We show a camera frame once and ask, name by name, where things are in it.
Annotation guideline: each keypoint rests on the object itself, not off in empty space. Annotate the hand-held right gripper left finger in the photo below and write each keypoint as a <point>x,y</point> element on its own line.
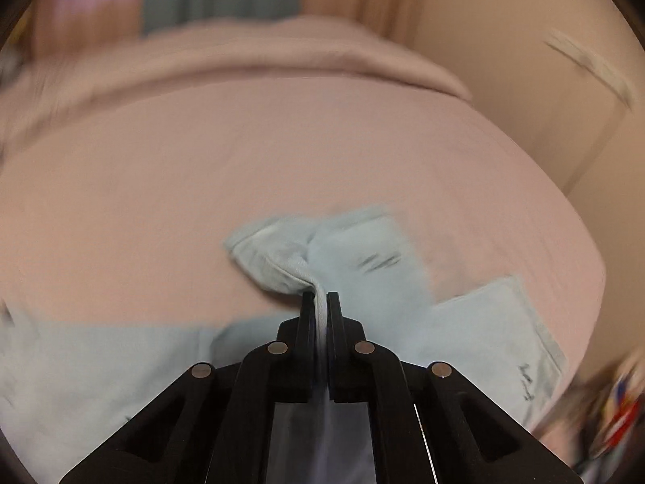
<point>307,312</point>

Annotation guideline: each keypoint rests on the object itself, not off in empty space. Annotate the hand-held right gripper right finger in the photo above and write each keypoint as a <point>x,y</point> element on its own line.
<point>333,312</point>

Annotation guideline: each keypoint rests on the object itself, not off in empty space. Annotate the light blue denim pants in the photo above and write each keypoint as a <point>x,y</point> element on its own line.
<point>363,272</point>

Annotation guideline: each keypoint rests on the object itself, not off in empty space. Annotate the pink bed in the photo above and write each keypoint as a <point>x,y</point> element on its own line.
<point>201,161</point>

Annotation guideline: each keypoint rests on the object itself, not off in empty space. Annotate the pink quilt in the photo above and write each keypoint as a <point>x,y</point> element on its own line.
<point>252,45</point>

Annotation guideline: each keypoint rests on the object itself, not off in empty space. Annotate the white printed cloth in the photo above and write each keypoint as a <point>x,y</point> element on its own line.
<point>615,413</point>

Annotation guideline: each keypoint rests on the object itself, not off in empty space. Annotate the white wall power strip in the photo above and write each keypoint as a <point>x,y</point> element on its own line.
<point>612,83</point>
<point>567,48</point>

